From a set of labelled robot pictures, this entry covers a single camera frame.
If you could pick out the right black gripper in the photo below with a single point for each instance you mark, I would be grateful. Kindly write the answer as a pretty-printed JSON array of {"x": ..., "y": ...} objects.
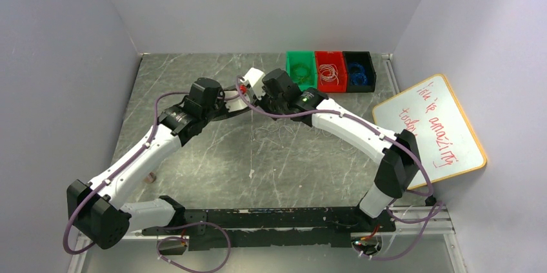
[{"x": 265, "y": 102}]

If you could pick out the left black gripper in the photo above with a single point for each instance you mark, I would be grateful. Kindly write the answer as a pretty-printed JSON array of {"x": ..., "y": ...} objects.
[{"x": 230, "y": 106}]

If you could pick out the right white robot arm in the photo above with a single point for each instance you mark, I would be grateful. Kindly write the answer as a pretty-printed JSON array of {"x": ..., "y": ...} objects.
[{"x": 396, "y": 153}]

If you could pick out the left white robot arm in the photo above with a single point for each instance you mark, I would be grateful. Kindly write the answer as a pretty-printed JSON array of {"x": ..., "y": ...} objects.
[{"x": 99, "y": 208}]

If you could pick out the green plastic bin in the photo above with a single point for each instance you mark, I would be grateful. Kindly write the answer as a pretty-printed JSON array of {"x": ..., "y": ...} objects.
[{"x": 301, "y": 67}]

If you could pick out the red plastic bin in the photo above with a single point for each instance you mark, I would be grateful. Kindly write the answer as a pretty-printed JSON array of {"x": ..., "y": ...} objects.
[{"x": 331, "y": 72}]

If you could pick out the black plastic bin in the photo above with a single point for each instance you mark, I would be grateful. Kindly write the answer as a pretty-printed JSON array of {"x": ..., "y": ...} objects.
[{"x": 361, "y": 75}]

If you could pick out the pink capped small bottle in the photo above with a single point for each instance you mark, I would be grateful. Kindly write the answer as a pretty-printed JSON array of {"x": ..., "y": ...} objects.
[{"x": 150, "y": 178}]

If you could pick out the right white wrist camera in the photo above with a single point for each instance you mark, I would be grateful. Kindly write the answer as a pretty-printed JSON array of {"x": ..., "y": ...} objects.
[{"x": 252, "y": 85}]

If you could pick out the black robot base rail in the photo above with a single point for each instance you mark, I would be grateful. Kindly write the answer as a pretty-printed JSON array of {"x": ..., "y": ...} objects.
[{"x": 264, "y": 227}]

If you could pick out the whiteboard with wooden frame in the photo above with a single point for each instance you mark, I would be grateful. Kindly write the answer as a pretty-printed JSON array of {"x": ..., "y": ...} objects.
[{"x": 447, "y": 144}]

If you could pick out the aluminium extrusion frame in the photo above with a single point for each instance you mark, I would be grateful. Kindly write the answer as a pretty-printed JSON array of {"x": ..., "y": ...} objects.
[{"x": 418, "y": 247}]

